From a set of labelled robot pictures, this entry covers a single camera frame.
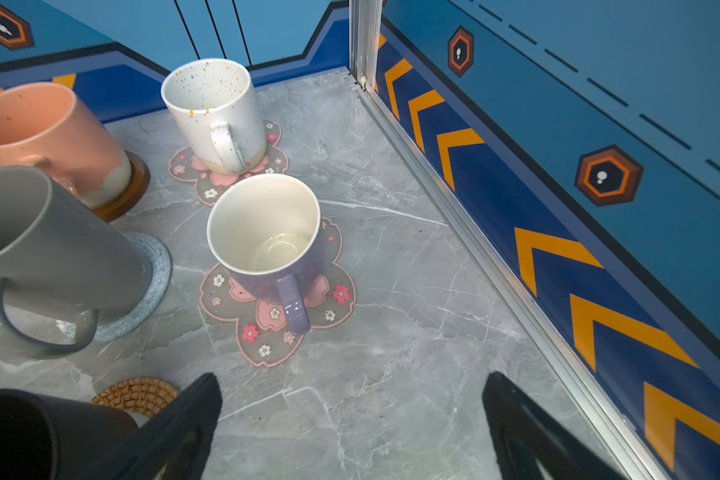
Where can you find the blue woven round coaster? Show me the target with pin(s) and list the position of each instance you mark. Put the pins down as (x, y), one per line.
(115, 284)

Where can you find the grey green mug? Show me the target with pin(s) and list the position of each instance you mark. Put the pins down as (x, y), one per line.
(40, 223)

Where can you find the orange peach mug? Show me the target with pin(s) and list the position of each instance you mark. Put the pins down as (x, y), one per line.
(45, 125)

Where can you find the pink flower coaster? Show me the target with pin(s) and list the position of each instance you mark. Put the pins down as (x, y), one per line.
(209, 186)
(260, 326)

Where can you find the brown wooden round coaster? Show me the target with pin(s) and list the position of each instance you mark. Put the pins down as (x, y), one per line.
(137, 186)

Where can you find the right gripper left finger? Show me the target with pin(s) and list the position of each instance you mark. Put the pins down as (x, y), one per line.
(175, 444)

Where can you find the cream white mug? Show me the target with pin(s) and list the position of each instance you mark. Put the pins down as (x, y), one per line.
(214, 103)

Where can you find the white mug purple handle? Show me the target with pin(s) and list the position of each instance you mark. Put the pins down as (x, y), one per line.
(266, 231)

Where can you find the black mug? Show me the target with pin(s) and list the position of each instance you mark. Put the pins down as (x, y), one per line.
(44, 437)

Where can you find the woven rattan round coaster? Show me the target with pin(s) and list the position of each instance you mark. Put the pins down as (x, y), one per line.
(147, 396)

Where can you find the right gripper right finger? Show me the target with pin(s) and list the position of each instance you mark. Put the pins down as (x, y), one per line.
(531, 444)

